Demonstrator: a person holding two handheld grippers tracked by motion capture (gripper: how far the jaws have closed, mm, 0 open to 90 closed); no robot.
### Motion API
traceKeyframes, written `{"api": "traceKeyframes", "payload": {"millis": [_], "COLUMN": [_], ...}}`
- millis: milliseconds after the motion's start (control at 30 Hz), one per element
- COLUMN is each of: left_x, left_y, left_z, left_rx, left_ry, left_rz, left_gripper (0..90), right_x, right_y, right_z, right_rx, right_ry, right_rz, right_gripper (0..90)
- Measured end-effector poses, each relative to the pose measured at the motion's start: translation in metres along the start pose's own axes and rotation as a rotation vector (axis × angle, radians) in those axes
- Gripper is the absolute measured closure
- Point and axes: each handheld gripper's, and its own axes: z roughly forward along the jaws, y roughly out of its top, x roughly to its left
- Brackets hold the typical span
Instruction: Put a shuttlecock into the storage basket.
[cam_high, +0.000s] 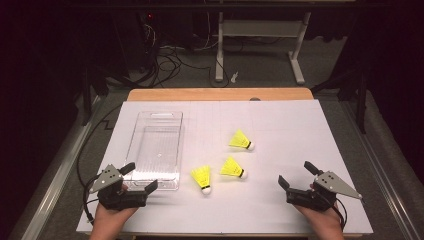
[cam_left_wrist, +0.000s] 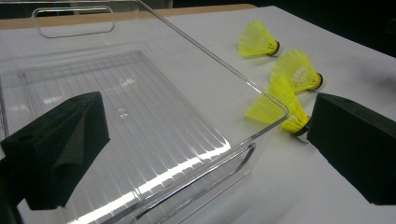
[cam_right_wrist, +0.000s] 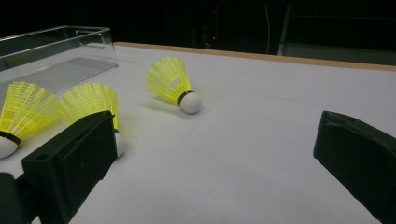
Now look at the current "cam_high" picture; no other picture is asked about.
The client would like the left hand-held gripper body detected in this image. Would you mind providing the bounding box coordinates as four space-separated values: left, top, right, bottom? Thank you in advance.
89 164 148 211

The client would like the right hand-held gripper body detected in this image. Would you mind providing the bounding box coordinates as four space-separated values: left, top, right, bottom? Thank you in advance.
287 170 363 213

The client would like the clear plastic container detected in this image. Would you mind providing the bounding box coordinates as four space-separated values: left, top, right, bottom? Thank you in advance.
123 110 184 192

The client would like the yellow shuttlecock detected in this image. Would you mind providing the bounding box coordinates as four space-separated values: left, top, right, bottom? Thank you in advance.
219 155 249 180
228 129 256 152
190 164 213 196

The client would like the person's left hand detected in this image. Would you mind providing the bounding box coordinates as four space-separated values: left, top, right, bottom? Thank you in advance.
89 203 139 240

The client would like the person's right hand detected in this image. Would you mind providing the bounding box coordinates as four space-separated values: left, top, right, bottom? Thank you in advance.
293 203 344 240

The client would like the white board sheet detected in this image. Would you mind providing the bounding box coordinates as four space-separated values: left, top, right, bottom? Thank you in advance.
75 99 374 236

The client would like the black metal stand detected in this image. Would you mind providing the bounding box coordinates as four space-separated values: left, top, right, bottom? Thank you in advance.
311 66 368 134
79 63 111 126

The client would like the dark computer tower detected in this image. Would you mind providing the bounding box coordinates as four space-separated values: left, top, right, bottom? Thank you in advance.
113 9 161 73

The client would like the right hand-held gripper cable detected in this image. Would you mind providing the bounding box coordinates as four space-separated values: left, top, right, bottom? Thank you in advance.
333 198 348 231

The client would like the hand-held gripper cable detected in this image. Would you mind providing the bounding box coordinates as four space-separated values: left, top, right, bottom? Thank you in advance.
333 198 348 231
75 103 124 225

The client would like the left hand-held gripper cable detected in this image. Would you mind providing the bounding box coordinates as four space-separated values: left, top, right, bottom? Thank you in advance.
75 103 124 225

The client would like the aluminium floor rail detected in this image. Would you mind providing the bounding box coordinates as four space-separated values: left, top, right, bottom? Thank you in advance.
339 99 421 240
19 96 101 240

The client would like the bundle of black floor cables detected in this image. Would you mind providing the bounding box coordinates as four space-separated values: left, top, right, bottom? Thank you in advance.
126 46 231 89

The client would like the white metal desk frame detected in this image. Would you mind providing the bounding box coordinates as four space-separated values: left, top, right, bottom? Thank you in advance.
214 11 313 86

